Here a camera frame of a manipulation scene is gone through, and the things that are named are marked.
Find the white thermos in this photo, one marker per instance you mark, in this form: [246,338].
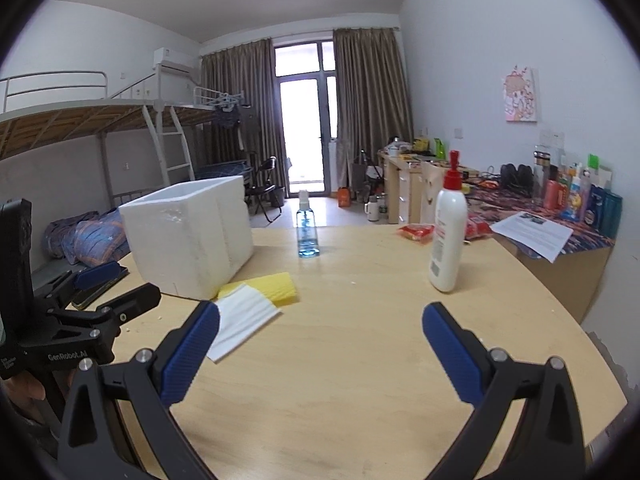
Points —
[371,209]

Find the wooden desk with drawers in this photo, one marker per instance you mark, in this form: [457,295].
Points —
[400,195]

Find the black headphones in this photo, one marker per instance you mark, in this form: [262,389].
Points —
[515,177]

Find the glass balcony door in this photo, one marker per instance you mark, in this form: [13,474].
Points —
[302,125]

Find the wooden chair smiley cutout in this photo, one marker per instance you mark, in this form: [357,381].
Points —
[430,195]

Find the yellow foam net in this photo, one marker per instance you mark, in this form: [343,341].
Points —
[277,287]

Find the blue patterned quilt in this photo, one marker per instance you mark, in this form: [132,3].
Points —
[90,237]

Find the person's left hand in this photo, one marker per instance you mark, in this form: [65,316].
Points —
[25,390]

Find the white metal bunk bed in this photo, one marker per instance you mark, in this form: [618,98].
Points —
[75,115]
[210,105]

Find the green bottle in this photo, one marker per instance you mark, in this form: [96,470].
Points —
[440,149]

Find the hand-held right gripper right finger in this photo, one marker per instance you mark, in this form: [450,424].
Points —
[450,355]

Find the red snack packet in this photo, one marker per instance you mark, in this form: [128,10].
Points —
[415,231]
[478,229]

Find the white bottle red cap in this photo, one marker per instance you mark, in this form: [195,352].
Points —
[447,240]

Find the brown curtain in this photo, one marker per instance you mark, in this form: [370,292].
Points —
[370,100]
[240,85]

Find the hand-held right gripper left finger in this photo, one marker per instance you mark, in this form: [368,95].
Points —
[192,355]

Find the white bed ladder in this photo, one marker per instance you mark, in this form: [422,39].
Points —
[172,135]

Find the white foam sheet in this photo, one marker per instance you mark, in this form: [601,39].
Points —
[245,320]

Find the hanging dark clothes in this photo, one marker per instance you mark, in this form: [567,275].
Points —
[235,120]

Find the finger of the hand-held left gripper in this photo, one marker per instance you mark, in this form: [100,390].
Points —
[140,297]
[100,274]

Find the printed desk mat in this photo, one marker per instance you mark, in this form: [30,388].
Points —
[580,235]

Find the clear blue spray bottle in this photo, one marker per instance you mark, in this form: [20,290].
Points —
[307,240]

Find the pink cartoon wall poster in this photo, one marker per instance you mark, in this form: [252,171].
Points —
[521,92]

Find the white foam box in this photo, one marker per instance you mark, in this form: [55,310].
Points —
[190,240]

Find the white air conditioner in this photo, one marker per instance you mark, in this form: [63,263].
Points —
[172,60]

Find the row of toiletry bottles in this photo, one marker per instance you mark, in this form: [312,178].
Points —
[575,195]

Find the blue plaid bedding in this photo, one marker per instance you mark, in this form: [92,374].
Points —
[220,170]

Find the orange bag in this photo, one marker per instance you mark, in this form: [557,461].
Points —
[343,197]

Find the black folding chair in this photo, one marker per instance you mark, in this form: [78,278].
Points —
[262,190]

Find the printed paper sheet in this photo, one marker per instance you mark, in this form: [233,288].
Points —
[532,230]

